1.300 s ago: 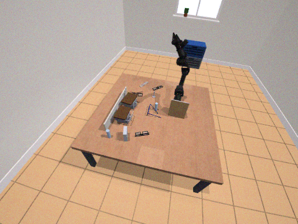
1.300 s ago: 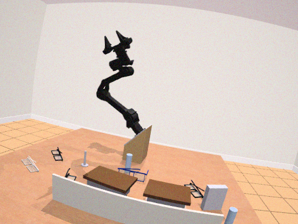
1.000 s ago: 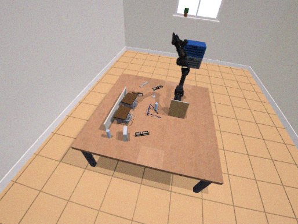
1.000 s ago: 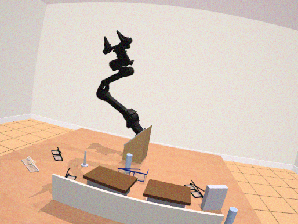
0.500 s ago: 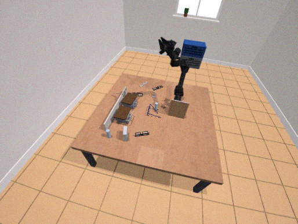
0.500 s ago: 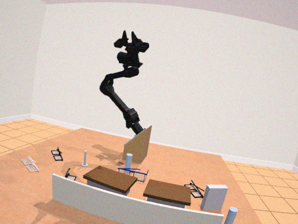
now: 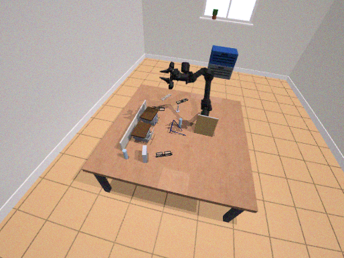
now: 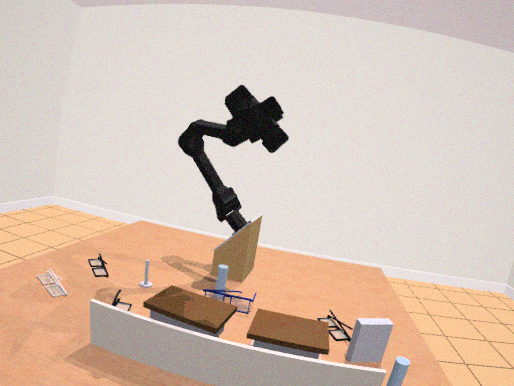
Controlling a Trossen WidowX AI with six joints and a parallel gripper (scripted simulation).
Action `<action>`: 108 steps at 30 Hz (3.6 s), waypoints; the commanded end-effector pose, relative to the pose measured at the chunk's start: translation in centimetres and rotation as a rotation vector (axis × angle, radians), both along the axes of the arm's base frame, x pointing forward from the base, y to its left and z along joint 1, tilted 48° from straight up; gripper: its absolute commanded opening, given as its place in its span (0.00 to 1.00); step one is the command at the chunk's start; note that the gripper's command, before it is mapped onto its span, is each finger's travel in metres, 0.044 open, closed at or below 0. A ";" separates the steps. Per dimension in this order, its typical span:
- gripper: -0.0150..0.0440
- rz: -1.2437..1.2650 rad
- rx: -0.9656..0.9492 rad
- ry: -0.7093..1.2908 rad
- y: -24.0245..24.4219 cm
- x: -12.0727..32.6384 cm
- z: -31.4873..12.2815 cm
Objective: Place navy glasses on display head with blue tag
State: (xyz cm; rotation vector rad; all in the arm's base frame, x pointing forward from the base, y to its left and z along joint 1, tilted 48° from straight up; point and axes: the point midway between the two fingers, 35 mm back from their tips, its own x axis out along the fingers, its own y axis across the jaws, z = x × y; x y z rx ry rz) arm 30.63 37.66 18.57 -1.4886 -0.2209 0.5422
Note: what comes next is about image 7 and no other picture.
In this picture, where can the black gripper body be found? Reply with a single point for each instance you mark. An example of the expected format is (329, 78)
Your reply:
(171, 83)

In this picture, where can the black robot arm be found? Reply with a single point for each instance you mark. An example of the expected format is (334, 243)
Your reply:
(192, 77)

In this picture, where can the white curved panel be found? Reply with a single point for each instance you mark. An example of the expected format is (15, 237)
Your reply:
(136, 119)

